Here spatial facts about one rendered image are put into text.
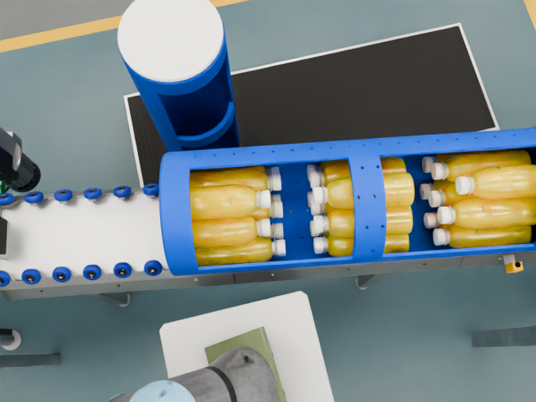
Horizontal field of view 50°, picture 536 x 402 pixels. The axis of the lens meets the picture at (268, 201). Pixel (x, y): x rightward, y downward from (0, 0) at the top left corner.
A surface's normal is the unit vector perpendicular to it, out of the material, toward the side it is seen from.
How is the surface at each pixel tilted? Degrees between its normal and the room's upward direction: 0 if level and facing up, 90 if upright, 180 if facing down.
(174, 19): 0
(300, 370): 0
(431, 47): 0
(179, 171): 24
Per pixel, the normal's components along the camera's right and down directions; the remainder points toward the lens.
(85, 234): 0.00, -0.25
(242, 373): 0.26, -0.70
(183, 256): 0.06, 0.63
